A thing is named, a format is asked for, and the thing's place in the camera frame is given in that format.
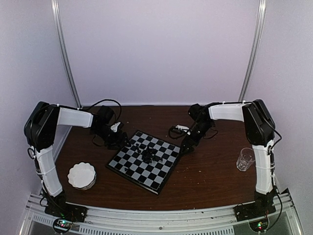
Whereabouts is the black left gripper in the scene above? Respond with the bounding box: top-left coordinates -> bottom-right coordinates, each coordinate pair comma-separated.
91,125 -> 132,150

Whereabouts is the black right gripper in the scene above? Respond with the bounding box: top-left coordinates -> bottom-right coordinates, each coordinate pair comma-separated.
179,120 -> 213,156

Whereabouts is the black and grey chessboard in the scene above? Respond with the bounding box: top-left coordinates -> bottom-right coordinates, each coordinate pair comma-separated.
106,130 -> 180,195

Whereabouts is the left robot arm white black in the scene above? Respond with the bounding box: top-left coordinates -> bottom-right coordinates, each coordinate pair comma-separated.
24,101 -> 131,217

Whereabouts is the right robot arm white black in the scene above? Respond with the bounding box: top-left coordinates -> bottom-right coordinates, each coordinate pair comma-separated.
179,99 -> 276,216

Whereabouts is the pile of black chess pieces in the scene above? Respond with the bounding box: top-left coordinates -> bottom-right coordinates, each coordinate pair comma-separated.
135,144 -> 163,164

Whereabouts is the left round control board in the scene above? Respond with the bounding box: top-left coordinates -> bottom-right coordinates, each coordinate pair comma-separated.
52,218 -> 73,234

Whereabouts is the round control board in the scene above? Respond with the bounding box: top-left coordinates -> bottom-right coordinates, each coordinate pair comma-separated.
52,218 -> 73,234
249,218 -> 269,233

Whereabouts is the right round control board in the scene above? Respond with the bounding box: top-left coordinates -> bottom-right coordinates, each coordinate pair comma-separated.
249,218 -> 269,233

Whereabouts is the white scalloped bowl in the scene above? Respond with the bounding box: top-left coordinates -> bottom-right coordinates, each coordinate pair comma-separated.
67,162 -> 96,190

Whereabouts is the clear drinking glass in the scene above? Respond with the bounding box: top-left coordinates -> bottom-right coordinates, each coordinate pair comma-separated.
236,147 -> 255,172

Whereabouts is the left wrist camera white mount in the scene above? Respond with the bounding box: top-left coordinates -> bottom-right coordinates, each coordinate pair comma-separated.
110,122 -> 122,132

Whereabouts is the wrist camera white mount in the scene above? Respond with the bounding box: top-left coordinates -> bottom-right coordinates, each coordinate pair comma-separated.
170,124 -> 191,135
110,122 -> 122,132

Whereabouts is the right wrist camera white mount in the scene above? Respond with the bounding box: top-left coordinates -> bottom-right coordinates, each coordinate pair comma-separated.
170,124 -> 191,135

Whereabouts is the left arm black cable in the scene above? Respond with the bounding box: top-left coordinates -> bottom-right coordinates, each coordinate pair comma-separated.
80,98 -> 122,123

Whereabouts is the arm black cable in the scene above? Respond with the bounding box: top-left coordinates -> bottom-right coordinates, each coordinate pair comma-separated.
80,98 -> 122,123
266,122 -> 285,221

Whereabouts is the aluminium front rail frame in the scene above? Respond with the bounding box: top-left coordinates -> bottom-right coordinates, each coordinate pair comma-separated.
19,188 -> 304,235

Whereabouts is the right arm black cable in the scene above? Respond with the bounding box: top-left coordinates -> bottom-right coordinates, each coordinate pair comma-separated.
266,122 -> 285,221

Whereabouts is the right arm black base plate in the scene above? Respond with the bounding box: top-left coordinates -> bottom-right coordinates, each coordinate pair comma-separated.
233,202 -> 276,222

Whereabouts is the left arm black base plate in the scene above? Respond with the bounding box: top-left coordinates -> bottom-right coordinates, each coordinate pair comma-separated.
45,204 -> 88,222

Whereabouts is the left aluminium corner post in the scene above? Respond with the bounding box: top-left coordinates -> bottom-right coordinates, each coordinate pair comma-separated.
51,0 -> 82,108

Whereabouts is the aluminium corner post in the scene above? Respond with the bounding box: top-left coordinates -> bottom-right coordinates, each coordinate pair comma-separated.
51,0 -> 82,108
238,0 -> 267,102

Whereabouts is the right aluminium corner post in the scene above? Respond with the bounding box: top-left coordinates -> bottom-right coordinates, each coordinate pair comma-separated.
238,0 -> 267,102

